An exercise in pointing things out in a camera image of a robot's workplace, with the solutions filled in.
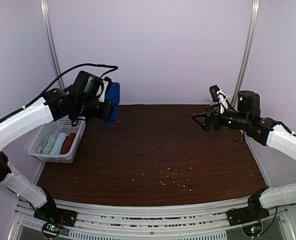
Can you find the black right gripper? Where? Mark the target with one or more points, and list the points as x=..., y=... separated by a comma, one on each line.
x=214, y=113

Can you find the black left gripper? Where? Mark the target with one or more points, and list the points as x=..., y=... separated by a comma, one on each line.
x=105, y=115

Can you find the blue cloth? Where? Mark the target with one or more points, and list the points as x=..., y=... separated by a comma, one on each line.
x=113, y=95

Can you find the mint green towel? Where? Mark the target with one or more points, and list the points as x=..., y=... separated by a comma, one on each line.
x=48, y=145

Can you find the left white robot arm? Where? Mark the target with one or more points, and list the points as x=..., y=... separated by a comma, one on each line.
x=50, y=106

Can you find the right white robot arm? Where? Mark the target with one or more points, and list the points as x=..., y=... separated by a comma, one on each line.
x=272, y=143

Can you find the rust brown folded towel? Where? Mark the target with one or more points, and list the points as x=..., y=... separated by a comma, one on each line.
x=67, y=144

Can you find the white plastic perforated basket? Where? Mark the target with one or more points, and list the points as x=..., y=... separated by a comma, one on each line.
x=62, y=125

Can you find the light blue folded towel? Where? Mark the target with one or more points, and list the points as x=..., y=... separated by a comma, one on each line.
x=58, y=144

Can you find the right circuit board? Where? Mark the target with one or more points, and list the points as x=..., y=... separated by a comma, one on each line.
x=252, y=230

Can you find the circuit board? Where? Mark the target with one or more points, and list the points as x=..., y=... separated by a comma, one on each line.
x=252, y=230
x=51, y=230

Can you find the left circuit board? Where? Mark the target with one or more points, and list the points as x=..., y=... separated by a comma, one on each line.
x=51, y=230

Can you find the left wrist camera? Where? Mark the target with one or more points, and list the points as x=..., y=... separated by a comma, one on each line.
x=104, y=87

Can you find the left aluminium corner post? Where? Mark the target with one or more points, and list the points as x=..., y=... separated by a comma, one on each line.
x=49, y=34

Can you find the aluminium corner post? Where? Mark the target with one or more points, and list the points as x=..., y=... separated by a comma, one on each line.
x=49, y=34
x=249, y=47

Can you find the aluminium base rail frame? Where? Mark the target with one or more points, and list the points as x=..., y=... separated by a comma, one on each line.
x=206, y=221

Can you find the right aluminium corner post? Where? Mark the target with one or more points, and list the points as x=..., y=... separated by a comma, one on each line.
x=249, y=47

